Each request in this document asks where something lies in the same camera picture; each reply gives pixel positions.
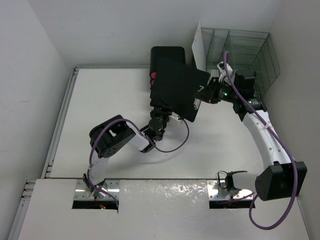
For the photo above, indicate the white paper sheet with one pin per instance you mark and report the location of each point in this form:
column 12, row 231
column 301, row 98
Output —
column 198, row 50

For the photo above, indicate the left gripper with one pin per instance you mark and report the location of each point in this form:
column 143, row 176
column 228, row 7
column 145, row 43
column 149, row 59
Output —
column 163, row 111

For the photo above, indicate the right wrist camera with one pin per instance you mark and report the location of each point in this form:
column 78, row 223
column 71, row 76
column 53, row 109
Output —
column 223, row 77

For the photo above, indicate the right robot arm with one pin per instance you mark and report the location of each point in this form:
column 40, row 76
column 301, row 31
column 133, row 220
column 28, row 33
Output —
column 279, row 178

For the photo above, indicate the green wire mesh organizer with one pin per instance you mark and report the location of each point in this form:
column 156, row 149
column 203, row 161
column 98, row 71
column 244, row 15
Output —
column 248, row 50

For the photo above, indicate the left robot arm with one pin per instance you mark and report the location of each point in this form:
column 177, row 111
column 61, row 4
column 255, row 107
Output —
column 107, row 138

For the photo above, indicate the black clipboard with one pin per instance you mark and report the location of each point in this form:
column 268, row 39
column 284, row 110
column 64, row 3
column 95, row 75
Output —
column 175, row 86

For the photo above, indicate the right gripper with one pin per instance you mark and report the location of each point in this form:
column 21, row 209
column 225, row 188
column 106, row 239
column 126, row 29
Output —
column 208, row 93

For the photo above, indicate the black drawer cabinet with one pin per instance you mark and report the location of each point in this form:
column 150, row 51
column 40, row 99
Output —
column 174, row 53

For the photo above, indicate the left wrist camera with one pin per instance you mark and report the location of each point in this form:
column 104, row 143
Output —
column 175, row 119

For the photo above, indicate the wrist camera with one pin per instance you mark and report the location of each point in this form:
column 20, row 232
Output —
column 223, row 77
column 175, row 119

